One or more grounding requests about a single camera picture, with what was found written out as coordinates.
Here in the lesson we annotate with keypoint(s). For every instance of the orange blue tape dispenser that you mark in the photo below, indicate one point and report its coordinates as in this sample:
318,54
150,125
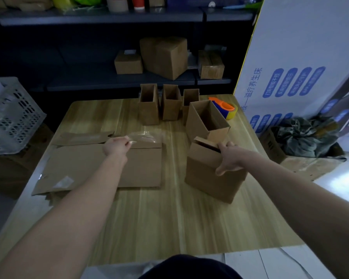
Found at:
225,108

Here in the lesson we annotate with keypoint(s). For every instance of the taped sealed cardboard box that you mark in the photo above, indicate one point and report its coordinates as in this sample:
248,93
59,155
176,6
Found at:
211,66

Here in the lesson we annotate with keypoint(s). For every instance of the large flattened cardboard box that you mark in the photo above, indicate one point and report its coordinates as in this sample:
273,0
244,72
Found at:
84,168

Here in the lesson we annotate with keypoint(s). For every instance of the person's right forearm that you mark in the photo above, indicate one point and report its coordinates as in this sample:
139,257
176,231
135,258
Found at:
302,206

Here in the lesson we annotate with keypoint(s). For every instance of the brown paper packages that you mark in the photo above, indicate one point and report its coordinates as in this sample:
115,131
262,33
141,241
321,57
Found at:
20,2

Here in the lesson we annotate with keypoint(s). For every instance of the yellow green plastic bag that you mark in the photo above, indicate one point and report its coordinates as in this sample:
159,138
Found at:
75,2

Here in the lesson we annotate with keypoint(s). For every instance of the large sealed cardboard box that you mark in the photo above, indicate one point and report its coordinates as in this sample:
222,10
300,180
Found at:
165,56

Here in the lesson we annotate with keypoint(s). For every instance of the person's left forearm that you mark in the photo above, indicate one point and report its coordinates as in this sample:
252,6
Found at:
67,217

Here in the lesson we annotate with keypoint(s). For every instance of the person's left fingers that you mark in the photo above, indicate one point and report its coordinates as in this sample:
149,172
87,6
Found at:
127,141

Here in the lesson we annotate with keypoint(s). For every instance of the person's right hand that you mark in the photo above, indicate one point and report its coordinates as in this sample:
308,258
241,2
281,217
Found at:
234,158

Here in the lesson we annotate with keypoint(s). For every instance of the white plastic crate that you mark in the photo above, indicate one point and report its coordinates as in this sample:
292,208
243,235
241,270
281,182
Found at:
13,119

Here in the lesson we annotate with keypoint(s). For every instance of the brown cardboard box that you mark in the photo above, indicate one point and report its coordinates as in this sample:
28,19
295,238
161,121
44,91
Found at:
206,177

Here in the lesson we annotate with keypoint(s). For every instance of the cardboard box on floor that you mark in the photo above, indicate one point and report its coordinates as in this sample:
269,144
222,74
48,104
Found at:
305,167

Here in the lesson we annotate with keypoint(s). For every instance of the person's dark clothing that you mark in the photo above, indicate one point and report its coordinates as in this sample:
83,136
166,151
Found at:
189,268

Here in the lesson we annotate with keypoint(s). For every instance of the blue package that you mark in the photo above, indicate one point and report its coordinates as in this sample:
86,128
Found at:
189,1

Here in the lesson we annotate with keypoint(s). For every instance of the person's right thumb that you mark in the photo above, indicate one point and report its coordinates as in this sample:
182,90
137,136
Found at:
222,168

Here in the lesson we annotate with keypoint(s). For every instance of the tall open cardboard box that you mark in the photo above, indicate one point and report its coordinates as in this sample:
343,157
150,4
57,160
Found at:
189,97
171,108
149,111

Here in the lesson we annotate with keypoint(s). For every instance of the clear tape strip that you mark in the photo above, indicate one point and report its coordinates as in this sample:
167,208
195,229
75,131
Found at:
147,138

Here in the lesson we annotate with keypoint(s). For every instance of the camouflage cloth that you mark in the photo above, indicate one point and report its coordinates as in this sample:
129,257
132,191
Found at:
305,138

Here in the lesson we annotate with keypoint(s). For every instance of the orange bottle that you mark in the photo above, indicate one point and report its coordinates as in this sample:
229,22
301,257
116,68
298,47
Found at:
138,2

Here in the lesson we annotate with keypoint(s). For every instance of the tilted open cardboard box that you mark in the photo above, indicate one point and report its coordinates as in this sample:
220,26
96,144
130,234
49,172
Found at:
199,124

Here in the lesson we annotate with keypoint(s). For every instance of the cardboard box under crate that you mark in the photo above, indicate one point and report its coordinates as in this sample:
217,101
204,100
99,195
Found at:
14,168

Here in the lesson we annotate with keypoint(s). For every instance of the person's left hand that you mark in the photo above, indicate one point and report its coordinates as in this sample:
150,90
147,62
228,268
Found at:
115,147

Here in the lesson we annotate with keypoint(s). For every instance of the dark metal shelf unit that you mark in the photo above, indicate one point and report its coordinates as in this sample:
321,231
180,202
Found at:
84,81

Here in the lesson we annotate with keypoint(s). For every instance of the small flattened cardboard box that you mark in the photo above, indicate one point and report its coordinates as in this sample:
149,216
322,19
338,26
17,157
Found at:
81,138

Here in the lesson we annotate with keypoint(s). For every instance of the large white printed carton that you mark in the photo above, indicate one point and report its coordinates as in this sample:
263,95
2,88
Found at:
296,49

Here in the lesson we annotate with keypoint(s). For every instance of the small sealed cardboard box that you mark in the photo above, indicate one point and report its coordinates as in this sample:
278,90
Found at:
128,63

